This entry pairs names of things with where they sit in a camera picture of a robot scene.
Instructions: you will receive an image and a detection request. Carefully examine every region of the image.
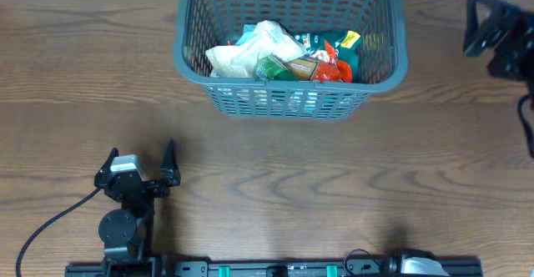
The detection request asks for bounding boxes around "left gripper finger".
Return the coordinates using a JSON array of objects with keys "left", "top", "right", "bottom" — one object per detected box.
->
[
  {"left": 160, "top": 139, "right": 181, "bottom": 187},
  {"left": 97, "top": 148, "right": 118, "bottom": 175}
]

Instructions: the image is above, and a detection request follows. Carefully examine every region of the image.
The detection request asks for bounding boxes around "green lid jar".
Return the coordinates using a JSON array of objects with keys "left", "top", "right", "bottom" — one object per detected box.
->
[{"left": 253, "top": 55, "right": 298, "bottom": 82}]

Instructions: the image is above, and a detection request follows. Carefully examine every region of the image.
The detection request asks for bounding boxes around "green coffee bag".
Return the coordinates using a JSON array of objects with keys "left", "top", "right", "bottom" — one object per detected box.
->
[{"left": 294, "top": 30, "right": 362, "bottom": 83}]

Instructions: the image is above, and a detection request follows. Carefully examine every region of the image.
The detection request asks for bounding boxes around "light blue snack packet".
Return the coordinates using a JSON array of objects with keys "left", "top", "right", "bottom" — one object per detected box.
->
[{"left": 234, "top": 24, "right": 256, "bottom": 46}]

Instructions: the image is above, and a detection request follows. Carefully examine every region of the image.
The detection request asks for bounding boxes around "orange spaghetti packet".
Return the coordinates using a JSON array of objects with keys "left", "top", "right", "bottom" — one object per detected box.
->
[{"left": 285, "top": 58, "right": 345, "bottom": 83}]

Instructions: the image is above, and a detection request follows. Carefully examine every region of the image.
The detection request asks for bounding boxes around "cream paper pouch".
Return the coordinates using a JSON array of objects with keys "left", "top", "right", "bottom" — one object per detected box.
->
[{"left": 205, "top": 20, "right": 306, "bottom": 78}]

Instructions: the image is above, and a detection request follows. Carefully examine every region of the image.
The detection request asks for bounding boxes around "tissue multipack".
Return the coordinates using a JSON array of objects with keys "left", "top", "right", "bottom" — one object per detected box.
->
[{"left": 219, "top": 88, "right": 304, "bottom": 106}]

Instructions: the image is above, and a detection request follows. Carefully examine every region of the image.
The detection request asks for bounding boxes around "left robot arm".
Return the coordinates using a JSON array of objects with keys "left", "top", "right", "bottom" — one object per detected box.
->
[{"left": 94, "top": 140, "right": 181, "bottom": 276}]

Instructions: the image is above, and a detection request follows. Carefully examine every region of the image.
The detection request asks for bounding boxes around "grey plastic basket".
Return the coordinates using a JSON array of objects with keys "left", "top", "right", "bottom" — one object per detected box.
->
[{"left": 173, "top": 0, "right": 408, "bottom": 119}]

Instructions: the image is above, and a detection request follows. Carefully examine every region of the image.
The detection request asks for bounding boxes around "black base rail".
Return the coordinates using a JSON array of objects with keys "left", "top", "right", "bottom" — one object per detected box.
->
[{"left": 64, "top": 256, "right": 484, "bottom": 277}]

